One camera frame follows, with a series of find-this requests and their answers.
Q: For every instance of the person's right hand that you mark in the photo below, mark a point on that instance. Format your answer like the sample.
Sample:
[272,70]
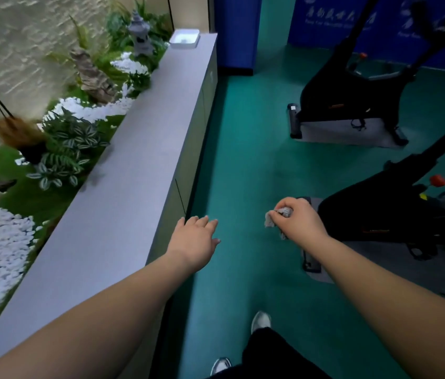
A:
[301,224]

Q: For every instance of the person's left forearm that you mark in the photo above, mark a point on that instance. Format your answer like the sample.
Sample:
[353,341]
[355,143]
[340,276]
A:
[88,331]

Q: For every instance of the grey stone pagoda lantern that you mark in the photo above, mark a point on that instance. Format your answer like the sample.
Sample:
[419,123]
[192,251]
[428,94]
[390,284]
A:
[141,35]

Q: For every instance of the small dark green plant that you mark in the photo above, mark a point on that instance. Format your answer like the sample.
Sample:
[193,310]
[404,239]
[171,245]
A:
[139,80]

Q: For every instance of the green moss bed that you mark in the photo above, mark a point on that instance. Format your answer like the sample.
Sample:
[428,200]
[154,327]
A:
[29,201]

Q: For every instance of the white pebble path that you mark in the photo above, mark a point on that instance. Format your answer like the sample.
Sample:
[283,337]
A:
[1,248]

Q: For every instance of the black exercise bike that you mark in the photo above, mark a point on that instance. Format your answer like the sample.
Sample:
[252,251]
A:
[325,19]
[364,217]
[345,94]

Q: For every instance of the tall plant with orange tuft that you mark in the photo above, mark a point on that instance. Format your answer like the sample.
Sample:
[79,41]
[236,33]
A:
[17,132]

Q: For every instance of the grey cleaning cloth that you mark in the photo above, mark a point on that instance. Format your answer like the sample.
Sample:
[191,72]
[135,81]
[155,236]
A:
[271,221]

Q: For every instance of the person's white shoe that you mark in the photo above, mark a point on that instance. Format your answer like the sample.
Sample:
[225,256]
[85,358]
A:
[220,365]
[260,321]

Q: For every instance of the variegated leaf plant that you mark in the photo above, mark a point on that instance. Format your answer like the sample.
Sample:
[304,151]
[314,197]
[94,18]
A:
[68,149]

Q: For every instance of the blue padded column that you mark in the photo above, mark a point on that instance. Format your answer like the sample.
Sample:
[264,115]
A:
[238,31]

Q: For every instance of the person's left hand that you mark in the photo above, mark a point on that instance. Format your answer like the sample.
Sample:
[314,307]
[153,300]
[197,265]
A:
[193,244]

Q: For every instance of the large dark green fern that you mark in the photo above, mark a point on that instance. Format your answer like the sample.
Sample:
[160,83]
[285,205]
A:
[116,23]

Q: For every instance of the person's right forearm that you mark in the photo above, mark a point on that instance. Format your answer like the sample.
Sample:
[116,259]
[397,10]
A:
[396,311]

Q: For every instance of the grey stacked rock sculpture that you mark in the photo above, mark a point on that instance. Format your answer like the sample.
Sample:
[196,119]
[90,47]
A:
[94,78]

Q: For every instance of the light green fern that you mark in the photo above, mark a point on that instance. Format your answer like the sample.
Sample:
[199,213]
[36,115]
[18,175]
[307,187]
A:
[88,55]

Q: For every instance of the person's white right shoe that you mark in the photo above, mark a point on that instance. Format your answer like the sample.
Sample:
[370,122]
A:
[260,321]

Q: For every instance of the person's dark trousers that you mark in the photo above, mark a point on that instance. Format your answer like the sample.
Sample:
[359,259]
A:
[273,359]

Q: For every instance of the person's white left shoe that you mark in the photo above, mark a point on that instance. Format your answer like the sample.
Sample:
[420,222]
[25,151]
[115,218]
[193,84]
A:
[220,365]

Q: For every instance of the grey-topped beige cabinet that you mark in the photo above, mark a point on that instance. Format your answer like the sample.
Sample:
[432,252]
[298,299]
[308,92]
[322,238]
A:
[128,173]

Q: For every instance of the white plastic tray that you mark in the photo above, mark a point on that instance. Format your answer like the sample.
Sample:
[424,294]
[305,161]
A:
[184,38]

